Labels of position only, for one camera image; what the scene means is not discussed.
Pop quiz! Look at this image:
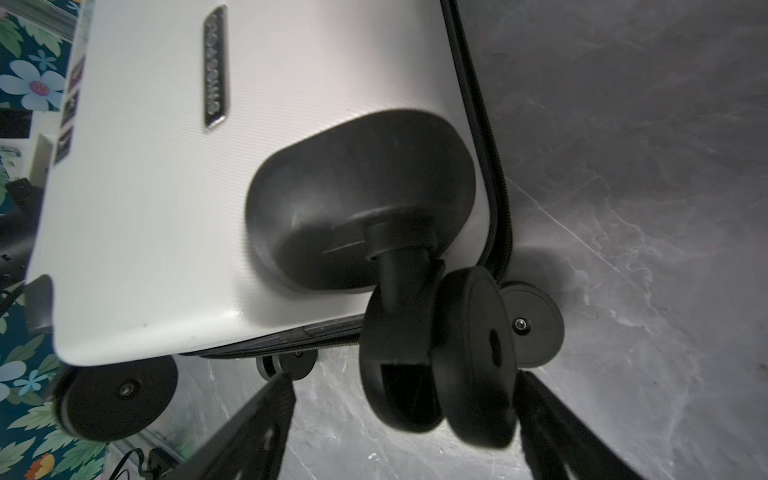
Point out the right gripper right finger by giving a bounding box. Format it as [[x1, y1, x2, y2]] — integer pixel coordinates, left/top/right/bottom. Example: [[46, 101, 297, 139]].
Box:
[[514, 371, 641, 479]]

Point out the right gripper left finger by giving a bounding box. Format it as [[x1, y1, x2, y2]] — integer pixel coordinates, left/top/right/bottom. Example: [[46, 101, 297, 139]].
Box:
[[164, 373, 296, 480]]

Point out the white black suitcase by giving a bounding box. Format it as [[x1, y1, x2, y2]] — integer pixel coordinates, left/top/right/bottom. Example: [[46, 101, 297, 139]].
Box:
[[26, 1, 555, 448]]

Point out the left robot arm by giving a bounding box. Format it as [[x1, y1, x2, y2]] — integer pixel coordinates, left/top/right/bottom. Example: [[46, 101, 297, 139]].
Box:
[[1, 109, 43, 290]]

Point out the aluminium frame cage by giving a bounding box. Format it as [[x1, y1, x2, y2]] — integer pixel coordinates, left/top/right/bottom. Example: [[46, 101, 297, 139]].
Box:
[[0, 0, 77, 42]]

